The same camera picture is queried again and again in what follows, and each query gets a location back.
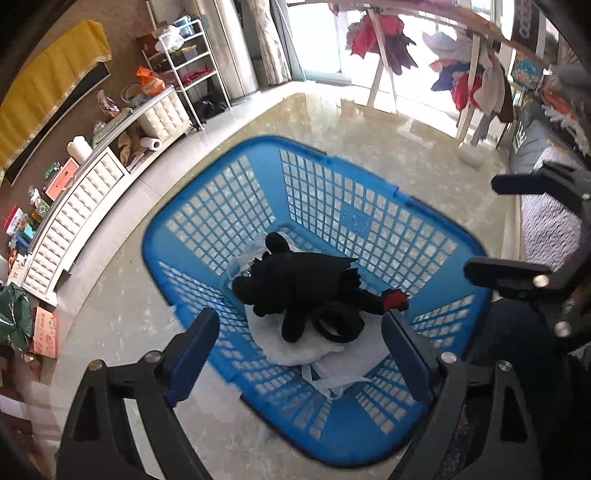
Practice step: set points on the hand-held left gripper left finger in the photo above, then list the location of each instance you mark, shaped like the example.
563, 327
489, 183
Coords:
194, 355

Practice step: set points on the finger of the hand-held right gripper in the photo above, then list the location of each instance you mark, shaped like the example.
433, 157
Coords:
521, 182
498, 272

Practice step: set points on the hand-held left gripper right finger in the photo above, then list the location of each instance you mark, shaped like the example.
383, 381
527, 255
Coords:
408, 355

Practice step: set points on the white towel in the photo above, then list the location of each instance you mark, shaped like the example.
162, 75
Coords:
355, 357

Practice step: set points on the white quilted cloth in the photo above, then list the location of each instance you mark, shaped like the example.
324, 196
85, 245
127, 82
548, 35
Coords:
272, 337

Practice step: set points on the black plush dragon toy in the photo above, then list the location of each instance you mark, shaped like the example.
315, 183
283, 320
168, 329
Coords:
295, 281

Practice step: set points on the blue plastic basket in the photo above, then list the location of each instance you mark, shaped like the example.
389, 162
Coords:
323, 184

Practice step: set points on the chair with grey cover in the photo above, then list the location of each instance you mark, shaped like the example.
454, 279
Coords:
549, 221

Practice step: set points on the wooden clothes rack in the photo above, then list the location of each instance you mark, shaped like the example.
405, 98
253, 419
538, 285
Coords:
466, 110

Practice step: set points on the cardboard box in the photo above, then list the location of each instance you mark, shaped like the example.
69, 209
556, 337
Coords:
45, 332

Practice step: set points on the green bag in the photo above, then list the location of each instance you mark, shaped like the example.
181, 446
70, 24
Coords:
14, 318

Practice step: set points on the white television cabinet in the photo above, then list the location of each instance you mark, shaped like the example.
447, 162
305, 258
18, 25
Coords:
87, 203

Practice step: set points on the hanging clothes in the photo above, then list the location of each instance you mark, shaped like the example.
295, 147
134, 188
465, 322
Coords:
383, 34

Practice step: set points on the white paper roll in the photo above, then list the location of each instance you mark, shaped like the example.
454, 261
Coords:
151, 144

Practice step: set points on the pink box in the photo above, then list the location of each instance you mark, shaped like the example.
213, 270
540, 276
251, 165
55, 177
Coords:
62, 177

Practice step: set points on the black bag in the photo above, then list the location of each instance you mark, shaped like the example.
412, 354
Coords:
211, 108

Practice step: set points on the black television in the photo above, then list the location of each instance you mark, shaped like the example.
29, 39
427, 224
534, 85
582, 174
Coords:
69, 108

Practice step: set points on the orange bag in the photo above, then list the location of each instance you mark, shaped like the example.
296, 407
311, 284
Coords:
150, 78

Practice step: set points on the patterned curtain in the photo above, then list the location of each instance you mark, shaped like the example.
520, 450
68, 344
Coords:
277, 41

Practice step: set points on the white shelf rack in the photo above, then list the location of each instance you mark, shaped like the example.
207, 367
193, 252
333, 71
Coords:
196, 60

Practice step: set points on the standing air conditioner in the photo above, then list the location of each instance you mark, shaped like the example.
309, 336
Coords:
238, 46

